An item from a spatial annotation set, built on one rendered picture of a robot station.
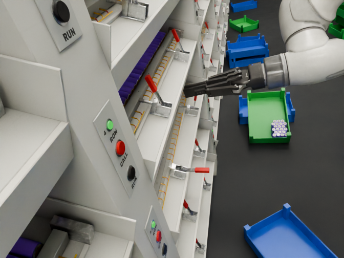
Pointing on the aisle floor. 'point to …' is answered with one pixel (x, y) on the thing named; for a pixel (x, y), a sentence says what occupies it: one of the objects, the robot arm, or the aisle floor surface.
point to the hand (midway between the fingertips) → (195, 89)
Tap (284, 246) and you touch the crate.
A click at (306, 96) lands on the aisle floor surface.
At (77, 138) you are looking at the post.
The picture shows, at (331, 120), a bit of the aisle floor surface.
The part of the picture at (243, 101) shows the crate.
